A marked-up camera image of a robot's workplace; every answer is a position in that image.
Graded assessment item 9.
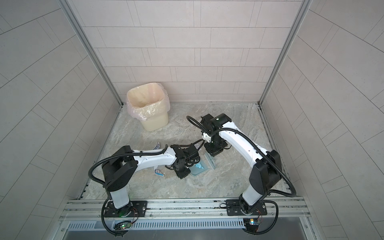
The white checked paper scrap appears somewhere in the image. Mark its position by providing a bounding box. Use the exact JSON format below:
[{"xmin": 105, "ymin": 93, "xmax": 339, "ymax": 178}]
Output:
[{"xmin": 153, "ymin": 142, "xmax": 161, "ymax": 150}]

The left circuit board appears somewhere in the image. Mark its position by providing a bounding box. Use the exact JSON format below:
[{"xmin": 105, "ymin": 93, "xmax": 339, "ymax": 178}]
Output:
[{"xmin": 114, "ymin": 221, "xmax": 133, "ymax": 231}]

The aluminium mounting rail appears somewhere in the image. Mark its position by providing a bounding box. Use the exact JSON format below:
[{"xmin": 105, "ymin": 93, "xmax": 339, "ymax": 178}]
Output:
[{"xmin": 58, "ymin": 197, "xmax": 310, "ymax": 221}]

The right circuit board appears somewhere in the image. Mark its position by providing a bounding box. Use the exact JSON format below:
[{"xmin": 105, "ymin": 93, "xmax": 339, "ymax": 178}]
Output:
[{"xmin": 243, "ymin": 219, "xmax": 260, "ymax": 234}]

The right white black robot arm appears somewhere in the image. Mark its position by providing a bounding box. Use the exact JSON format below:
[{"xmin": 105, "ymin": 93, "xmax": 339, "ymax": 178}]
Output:
[{"xmin": 187, "ymin": 114, "xmax": 297, "ymax": 214}]

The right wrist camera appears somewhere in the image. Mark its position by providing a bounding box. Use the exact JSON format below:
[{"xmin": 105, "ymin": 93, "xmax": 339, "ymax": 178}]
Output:
[{"xmin": 202, "ymin": 132, "xmax": 212, "ymax": 143}]

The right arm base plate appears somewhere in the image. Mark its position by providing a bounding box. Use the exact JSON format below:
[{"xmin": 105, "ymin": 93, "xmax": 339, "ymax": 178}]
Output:
[{"xmin": 225, "ymin": 200, "xmax": 268, "ymax": 216}]

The grey-green plastic dustpan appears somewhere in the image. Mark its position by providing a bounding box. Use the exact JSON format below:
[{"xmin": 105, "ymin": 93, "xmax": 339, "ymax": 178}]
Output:
[{"xmin": 189, "ymin": 160, "xmax": 209, "ymax": 176}]

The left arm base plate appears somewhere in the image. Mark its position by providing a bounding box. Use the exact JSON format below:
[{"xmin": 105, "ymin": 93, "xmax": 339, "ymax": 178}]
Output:
[{"xmin": 104, "ymin": 201, "xmax": 148, "ymax": 218}]

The cyan paper scrap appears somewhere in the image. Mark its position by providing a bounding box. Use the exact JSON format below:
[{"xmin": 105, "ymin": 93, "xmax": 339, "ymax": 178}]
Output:
[{"xmin": 195, "ymin": 163, "xmax": 203, "ymax": 169}]

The white blue-red paper scrap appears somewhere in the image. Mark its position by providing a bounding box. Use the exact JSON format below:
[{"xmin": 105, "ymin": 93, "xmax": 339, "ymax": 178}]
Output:
[{"xmin": 154, "ymin": 169, "xmax": 165, "ymax": 177}]

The grey-green hand brush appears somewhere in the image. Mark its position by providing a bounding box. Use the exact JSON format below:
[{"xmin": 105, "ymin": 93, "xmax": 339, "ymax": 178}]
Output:
[{"xmin": 205, "ymin": 153, "xmax": 216, "ymax": 170}]

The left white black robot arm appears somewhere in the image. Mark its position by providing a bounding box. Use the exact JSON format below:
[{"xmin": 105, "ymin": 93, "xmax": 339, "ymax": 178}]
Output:
[{"xmin": 88, "ymin": 139, "xmax": 205, "ymax": 237}]

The beige trash bin with bag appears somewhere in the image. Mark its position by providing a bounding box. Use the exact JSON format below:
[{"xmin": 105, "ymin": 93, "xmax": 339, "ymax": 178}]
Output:
[{"xmin": 126, "ymin": 83, "xmax": 171, "ymax": 132}]

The circuit board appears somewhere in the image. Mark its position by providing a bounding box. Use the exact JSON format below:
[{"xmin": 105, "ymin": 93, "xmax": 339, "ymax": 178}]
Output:
[
  {"xmin": 243, "ymin": 219, "xmax": 260, "ymax": 234},
  {"xmin": 114, "ymin": 221, "xmax": 133, "ymax": 231}
]

